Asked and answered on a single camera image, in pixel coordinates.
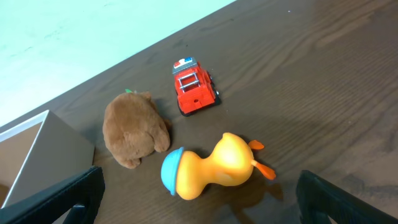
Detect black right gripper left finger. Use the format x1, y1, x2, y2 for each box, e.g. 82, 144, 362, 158
1, 166, 105, 224

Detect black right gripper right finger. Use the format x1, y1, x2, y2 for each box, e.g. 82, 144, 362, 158
296, 170, 397, 224

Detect brown plush bear toy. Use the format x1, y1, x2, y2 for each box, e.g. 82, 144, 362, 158
103, 91, 171, 169

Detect yellow rubber duck blue hat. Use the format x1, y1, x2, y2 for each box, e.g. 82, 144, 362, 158
160, 133, 276, 200

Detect red toy fire truck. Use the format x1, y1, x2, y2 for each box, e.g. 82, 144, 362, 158
172, 57, 221, 116

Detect white cardboard box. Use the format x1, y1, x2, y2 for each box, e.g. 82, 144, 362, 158
1, 110, 95, 208

